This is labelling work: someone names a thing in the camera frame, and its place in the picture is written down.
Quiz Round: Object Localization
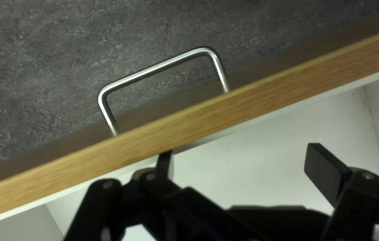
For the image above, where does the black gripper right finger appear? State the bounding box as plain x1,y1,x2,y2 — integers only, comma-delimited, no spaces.
303,142,379,241

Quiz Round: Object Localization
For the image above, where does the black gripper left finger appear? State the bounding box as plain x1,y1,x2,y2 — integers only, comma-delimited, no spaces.
63,149,227,241

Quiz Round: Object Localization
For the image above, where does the wooden drawer white interior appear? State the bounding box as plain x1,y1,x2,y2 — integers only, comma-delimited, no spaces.
0,24,379,241

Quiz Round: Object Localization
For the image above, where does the metal drawer handle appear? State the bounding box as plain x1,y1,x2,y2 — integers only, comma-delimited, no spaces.
97,46,232,138

